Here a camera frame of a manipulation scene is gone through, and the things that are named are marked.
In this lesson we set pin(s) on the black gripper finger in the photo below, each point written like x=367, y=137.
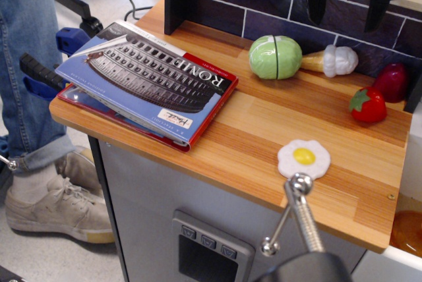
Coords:
x=376, y=11
x=316, y=10

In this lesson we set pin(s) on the Rome picture book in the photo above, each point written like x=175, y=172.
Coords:
x=170, y=93

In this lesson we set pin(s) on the toy ice cream cone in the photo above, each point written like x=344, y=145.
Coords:
x=332, y=61

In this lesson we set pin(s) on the green toy cabbage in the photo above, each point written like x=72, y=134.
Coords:
x=275, y=57

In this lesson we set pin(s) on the dark red toy fruit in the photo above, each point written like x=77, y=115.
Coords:
x=392, y=82

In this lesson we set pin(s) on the red toy strawberry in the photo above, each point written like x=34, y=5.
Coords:
x=368, y=105

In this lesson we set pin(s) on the toy fried egg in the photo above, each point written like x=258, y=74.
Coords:
x=301, y=156

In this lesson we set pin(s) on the black office chair base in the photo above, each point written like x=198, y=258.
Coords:
x=90, y=24

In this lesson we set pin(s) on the grey toy kitchen cabinet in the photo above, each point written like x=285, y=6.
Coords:
x=142, y=195

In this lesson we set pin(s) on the grey oven control panel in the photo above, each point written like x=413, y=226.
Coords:
x=205, y=253

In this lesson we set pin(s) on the blue black bar clamp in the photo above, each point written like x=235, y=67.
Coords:
x=43, y=82

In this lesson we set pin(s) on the far beige sneaker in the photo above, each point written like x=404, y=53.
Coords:
x=79, y=167

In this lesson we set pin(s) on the beige sneaker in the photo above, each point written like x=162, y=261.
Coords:
x=65, y=209
x=79, y=167

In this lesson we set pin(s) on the blue jeans leg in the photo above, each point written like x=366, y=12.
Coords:
x=28, y=29

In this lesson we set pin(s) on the near beige sneaker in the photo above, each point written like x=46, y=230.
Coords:
x=65, y=209

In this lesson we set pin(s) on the small metal clamp knob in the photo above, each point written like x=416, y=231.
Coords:
x=11, y=165

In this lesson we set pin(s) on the metal clamp screw handle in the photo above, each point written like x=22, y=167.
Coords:
x=296, y=189

